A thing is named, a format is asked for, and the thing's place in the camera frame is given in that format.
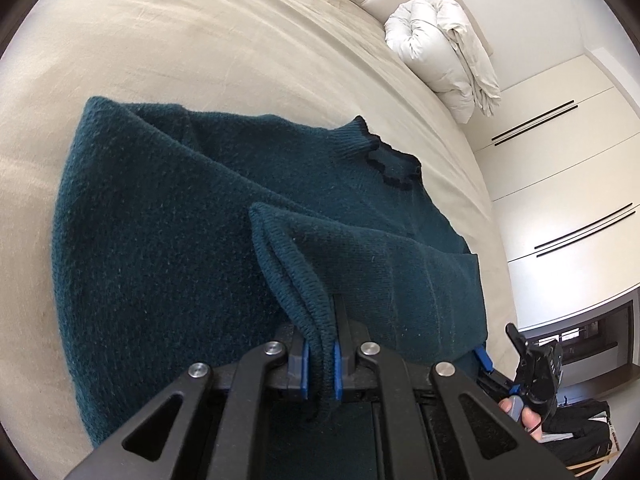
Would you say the white wardrobe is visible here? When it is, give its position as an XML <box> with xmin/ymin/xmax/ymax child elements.
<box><xmin>463</xmin><ymin>55</ymin><xmax>639</xmax><ymax>330</ymax></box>

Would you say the person's right hand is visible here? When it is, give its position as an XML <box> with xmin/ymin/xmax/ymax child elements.
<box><xmin>498</xmin><ymin>396</ymin><xmax>542</xmax><ymax>442</ymax></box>

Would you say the white folded duvet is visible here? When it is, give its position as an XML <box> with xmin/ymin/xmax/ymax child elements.
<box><xmin>384</xmin><ymin>0</ymin><xmax>501</xmax><ymax>125</ymax></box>

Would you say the dark wooden shelf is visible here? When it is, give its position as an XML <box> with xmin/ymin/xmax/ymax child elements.
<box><xmin>524</xmin><ymin>289</ymin><xmax>639</xmax><ymax>405</ymax></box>

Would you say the dark teal knit sweater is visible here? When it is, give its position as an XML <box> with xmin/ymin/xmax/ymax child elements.
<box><xmin>52</xmin><ymin>96</ymin><xmax>487</xmax><ymax>444</ymax></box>

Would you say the black bag on floor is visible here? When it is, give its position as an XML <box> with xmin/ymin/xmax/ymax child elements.
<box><xmin>540</xmin><ymin>399</ymin><xmax>620</xmax><ymax>479</ymax></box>

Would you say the beige bed sheet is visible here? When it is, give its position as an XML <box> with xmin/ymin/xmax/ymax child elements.
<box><xmin>1</xmin><ymin>0</ymin><xmax>516</xmax><ymax>479</ymax></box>

